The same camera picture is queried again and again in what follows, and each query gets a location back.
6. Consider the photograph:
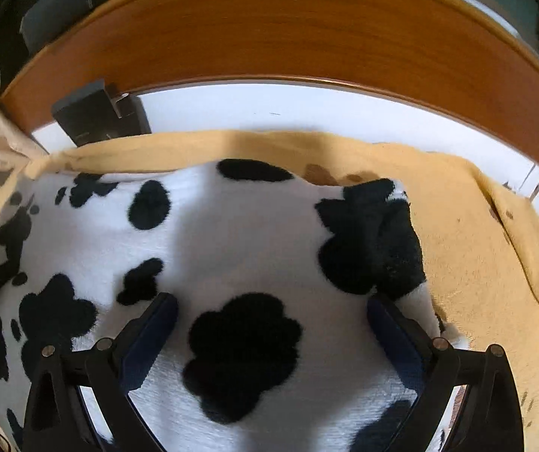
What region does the black box on sill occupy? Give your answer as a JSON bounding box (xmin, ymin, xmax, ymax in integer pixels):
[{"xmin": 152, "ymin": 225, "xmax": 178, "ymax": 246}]
[{"xmin": 20, "ymin": 0, "xmax": 93, "ymax": 55}]

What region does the black box below sill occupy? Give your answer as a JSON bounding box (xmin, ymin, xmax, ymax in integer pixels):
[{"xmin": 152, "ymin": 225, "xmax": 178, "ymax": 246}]
[{"xmin": 51, "ymin": 79, "xmax": 151, "ymax": 146}]

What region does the black-white cow print garment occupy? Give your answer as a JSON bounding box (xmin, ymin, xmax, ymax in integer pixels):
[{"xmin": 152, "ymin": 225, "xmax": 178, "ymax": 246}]
[{"xmin": 0, "ymin": 159, "xmax": 466, "ymax": 451}]

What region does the yellow paw print blanket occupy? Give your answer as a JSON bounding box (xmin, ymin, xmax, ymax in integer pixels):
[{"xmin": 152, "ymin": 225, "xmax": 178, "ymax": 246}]
[{"xmin": 0, "ymin": 131, "xmax": 539, "ymax": 451}]

